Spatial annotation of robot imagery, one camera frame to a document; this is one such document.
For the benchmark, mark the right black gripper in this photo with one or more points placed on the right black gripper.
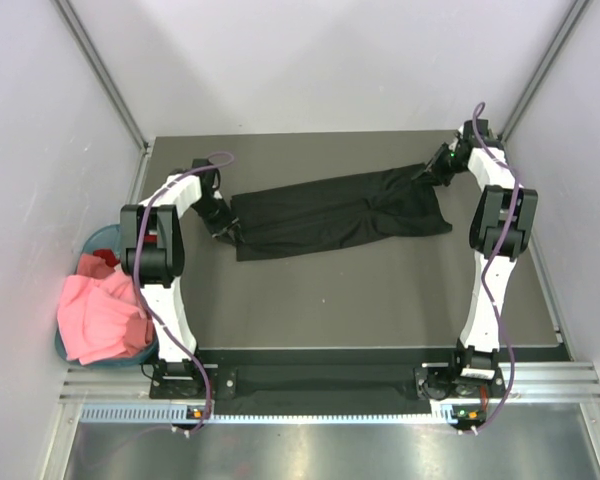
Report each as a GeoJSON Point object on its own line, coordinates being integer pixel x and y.
{"type": "Point", "coordinates": [431, 169]}

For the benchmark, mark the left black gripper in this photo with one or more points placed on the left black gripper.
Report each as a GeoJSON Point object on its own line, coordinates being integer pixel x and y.
{"type": "Point", "coordinates": [227, 222]}

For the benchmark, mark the black t shirt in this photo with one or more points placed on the black t shirt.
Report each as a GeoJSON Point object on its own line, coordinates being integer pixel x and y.
{"type": "Point", "coordinates": [337, 213]}

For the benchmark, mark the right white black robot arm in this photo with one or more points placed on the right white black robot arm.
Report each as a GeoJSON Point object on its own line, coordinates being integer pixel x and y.
{"type": "Point", "coordinates": [499, 234]}

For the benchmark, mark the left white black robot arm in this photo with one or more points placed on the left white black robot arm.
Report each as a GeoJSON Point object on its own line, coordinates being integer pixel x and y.
{"type": "Point", "coordinates": [165, 270]}

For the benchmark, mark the teal plastic basket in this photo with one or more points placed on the teal plastic basket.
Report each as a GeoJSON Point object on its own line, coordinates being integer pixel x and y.
{"type": "Point", "coordinates": [107, 238]}

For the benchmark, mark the red t shirt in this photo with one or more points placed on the red t shirt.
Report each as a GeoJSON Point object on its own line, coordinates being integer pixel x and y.
{"type": "Point", "coordinates": [107, 256]}

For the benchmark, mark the pink t shirt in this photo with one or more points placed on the pink t shirt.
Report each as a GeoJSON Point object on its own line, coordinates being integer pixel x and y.
{"type": "Point", "coordinates": [99, 316]}

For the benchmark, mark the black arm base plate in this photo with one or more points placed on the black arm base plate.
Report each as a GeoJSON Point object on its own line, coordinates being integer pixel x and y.
{"type": "Point", "coordinates": [321, 382]}

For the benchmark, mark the grey slotted cable duct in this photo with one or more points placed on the grey slotted cable duct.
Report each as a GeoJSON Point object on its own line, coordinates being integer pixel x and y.
{"type": "Point", "coordinates": [182, 414]}

